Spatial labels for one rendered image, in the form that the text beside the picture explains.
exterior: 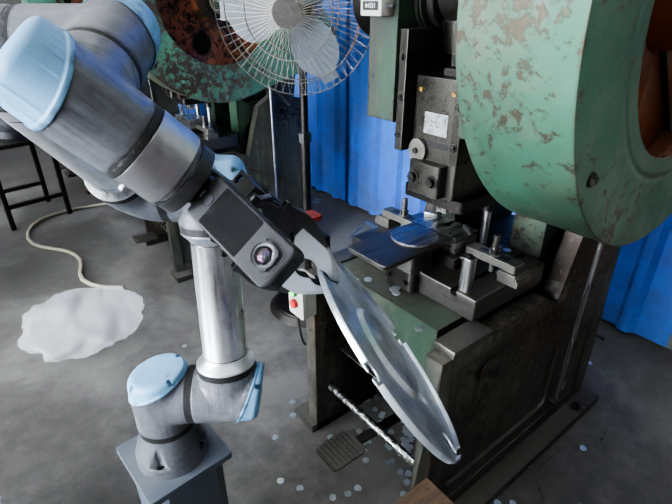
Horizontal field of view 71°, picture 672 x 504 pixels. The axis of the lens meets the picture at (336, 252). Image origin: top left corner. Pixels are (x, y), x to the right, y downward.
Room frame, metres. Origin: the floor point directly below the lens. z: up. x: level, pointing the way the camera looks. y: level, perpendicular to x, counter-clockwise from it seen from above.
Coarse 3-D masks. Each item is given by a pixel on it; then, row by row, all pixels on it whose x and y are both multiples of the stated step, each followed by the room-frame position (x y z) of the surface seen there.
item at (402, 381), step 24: (336, 288) 0.48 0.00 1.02; (360, 288) 0.60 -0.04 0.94; (336, 312) 0.39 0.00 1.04; (360, 312) 0.48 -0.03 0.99; (384, 312) 0.60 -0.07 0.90; (360, 336) 0.41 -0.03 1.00; (384, 336) 0.48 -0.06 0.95; (360, 360) 0.35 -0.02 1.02; (384, 360) 0.41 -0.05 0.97; (408, 360) 0.53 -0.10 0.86; (384, 384) 0.36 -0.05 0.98; (408, 384) 0.41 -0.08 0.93; (408, 408) 0.37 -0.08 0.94; (432, 408) 0.45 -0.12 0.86; (432, 432) 0.37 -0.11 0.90; (456, 456) 0.38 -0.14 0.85
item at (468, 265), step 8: (464, 256) 0.98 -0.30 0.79; (472, 256) 0.97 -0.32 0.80; (464, 264) 0.97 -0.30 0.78; (472, 264) 0.96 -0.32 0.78; (464, 272) 0.97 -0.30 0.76; (472, 272) 0.96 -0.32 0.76; (464, 280) 0.97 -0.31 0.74; (472, 280) 0.97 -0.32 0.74; (464, 288) 0.96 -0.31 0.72; (472, 288) 0.97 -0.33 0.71
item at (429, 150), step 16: (432, 80) 1.16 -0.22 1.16; (448, 80) 1.12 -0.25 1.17; (416, 96) 1.20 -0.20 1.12; (432, 96) 1.16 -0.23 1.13; (448, 96) 1.12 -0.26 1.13; (416, 112) 1.19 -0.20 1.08; (432, 112) 1.15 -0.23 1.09; (448, 112) 1.12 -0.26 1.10; (416, 128) 1.19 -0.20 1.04; (432, 128) 1.15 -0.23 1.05; (448, 128) 1.11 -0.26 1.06; (416, 144) 1.17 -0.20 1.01; (432, 144) 1.14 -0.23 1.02; (448, 144) 1.11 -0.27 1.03; (416, 160) 1.15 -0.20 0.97; (432, 160) 1.14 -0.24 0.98; (416, 176) 1.14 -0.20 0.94; (432, 176) 1.10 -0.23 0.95; (448, 176) 1.10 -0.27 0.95; (464, 176) 1.11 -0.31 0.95; (416, 192) 1.14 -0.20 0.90; (432, 192) 1.10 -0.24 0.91; (448, 192) 1.09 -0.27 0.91; (464, 192) 1.11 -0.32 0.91
